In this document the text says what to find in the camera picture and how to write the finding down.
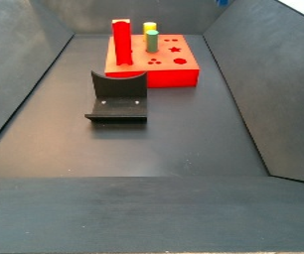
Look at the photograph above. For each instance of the blue square-circle peg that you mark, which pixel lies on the blue square-circle peg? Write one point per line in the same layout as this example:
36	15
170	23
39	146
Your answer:
223	2

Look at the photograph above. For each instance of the red shape-sorting board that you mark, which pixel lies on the red shape-sorting board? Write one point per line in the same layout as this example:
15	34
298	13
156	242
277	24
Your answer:
172	67

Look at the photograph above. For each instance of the green cylinder peg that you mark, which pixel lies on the green cylinder peg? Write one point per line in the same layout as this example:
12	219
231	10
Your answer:
152	39

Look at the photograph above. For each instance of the yellow cylinder peg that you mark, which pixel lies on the yellow cylinder peg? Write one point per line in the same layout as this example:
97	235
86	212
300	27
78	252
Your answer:
149	26

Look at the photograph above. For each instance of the tall red arch block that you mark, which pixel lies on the tall red arch block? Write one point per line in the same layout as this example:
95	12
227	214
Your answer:
122	41

